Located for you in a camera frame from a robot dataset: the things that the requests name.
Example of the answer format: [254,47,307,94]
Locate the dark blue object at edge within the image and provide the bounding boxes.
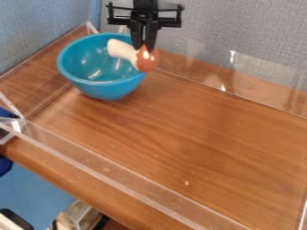
[0,107,21,178]

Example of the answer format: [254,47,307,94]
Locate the blue plastic bowl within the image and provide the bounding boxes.
[56,32,146,101]

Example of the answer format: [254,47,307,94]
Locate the brown toy mushroom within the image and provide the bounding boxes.
[106,39,158,72]

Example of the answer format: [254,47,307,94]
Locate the metal bracket under table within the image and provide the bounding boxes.
[46,200,102,230]

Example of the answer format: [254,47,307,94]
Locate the black object bottom left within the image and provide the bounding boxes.
[0,208,34,230]

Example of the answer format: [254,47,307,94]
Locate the clear acrylic barrier frame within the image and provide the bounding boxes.
[0,26,307,230]

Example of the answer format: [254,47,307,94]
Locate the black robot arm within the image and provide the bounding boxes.
[105,0,184,52]

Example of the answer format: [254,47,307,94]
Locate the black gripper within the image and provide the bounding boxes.
[105,0,184,51]

